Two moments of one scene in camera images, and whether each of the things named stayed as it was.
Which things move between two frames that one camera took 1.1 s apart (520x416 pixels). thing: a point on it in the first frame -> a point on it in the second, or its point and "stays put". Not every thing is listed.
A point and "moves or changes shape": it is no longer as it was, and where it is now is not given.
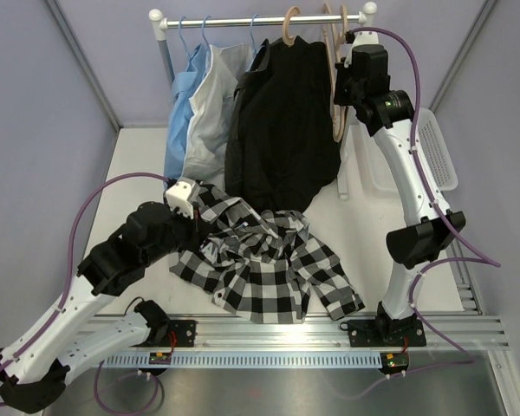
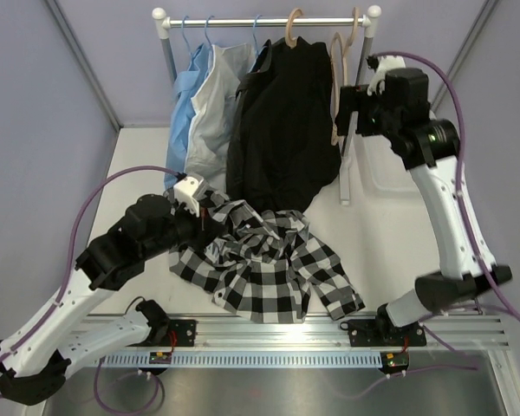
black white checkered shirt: (263, 266) stays put
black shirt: (282, 148) stays put
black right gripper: (343, 71) -> (356, 100)
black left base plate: (179, 333) stays put
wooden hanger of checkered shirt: (335, 42) moves or changes shape
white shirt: (211, 111) stays put
